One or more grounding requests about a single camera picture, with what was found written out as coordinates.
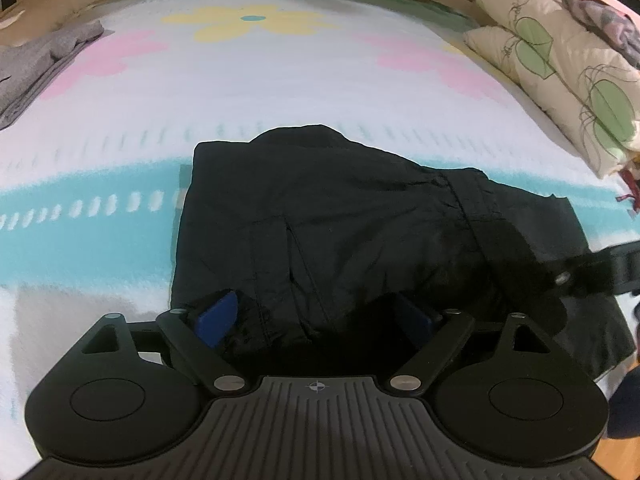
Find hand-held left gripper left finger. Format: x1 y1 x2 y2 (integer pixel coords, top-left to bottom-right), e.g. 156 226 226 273
81 288 252 396

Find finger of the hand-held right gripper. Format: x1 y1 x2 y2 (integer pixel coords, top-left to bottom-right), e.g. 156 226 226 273
549 241 640 302

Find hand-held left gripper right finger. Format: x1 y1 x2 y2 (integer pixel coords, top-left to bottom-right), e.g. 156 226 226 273
389 292 552 396

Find black pants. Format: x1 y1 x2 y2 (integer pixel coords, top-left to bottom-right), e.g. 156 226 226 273
169 122 637 382

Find grey folded pants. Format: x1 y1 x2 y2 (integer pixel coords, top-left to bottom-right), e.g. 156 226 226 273
0 19 106 132

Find red cloth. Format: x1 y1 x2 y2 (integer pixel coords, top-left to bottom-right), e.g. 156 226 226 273
616 166 640 212

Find dark cloth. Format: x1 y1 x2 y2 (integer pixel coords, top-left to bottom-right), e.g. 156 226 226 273
606 364 640 442

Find folded leaf print quilt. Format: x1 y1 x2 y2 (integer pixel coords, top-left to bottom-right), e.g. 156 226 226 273
461 0 640 179

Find purple patterned cloth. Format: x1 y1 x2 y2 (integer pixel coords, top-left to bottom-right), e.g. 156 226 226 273
560 0 640 68

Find floral printed blanket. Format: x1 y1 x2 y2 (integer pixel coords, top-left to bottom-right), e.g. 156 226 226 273
0 0 640 441

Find beige pillow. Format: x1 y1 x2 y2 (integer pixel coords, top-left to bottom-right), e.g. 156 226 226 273
0 0 147 46

